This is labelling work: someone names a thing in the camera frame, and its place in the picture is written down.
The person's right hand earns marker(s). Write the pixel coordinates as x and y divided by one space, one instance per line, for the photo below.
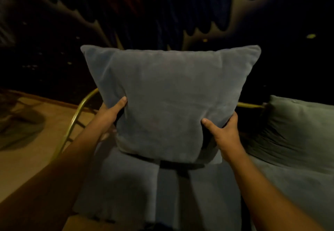
227 136

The blue-grey square cushion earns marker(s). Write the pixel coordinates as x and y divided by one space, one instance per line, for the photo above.
169 100

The green-grey cushion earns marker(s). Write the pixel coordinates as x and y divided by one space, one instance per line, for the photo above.
289 134

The person's left forearm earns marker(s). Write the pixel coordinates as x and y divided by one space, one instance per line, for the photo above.
49 181

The person's left hand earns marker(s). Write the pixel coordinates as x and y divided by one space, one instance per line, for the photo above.
106 119

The brass tube sofa frame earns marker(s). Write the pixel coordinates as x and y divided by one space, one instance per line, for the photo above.
74 121

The person's left thumb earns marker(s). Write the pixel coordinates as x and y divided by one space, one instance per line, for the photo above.
119 104

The blue-grey seat cushion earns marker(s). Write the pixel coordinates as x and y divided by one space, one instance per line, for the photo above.
198 191

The person's right forearm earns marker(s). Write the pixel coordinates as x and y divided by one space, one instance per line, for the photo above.
263 194

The person's right thumb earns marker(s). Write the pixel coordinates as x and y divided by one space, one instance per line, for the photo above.
210 126

